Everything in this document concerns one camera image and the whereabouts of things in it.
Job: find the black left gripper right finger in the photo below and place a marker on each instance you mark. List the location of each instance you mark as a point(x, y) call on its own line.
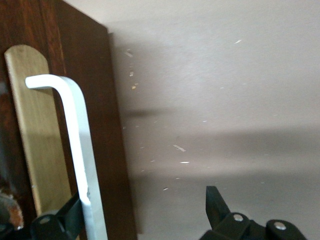
point(217, 212)

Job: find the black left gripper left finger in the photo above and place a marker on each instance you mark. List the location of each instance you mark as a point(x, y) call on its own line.
point(50, 227)

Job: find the dark wooden cabinet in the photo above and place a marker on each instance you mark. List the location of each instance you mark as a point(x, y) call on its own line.
point(105, 125)

